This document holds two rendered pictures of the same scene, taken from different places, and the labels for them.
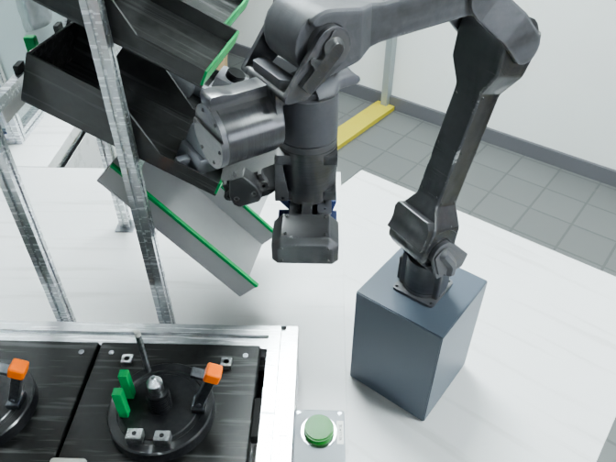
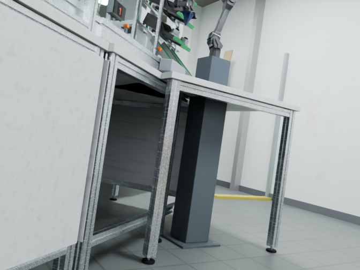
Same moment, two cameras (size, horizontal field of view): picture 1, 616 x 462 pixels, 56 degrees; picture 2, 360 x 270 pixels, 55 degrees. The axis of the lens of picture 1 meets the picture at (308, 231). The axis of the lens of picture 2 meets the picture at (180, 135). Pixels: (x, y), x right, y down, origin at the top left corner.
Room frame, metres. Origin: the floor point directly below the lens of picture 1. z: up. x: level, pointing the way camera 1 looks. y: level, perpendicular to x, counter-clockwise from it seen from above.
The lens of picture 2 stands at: (-1.35, -0.65, 0.55)
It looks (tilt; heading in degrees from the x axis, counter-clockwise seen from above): 1 degrees up; 18
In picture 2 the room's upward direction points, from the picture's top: 8 degrees clockwise
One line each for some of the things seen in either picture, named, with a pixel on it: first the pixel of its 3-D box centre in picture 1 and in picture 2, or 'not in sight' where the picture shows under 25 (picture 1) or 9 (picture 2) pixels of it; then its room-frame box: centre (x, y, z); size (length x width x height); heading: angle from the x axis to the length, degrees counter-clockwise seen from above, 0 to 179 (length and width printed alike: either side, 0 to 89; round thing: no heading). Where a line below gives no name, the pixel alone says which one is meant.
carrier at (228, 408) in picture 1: (157, 395); not in sight; (0.44, 0.20, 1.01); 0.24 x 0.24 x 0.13; 88
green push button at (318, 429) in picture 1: (318, 431); not in sight; (0.42, -0.01, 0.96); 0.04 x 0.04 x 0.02
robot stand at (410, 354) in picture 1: (414, 331); (211, 76); (0.59, -0.17, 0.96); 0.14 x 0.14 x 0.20; 52
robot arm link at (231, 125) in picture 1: (268, 90); not in sight; (0.46, 0.03, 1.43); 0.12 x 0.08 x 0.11; 123
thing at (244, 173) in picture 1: (255, 172); (179, 5); (0.47, 0.05, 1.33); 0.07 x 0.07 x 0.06; 0
